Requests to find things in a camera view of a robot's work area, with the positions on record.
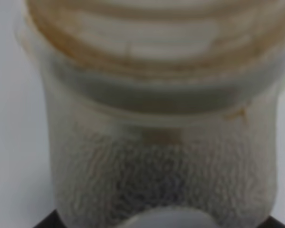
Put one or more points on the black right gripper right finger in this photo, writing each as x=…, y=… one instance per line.
x=272, y=222

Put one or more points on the clear plastic drink bottle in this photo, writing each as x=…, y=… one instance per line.
x=161, y=113

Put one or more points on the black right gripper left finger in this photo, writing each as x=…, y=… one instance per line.
x=51, y=221

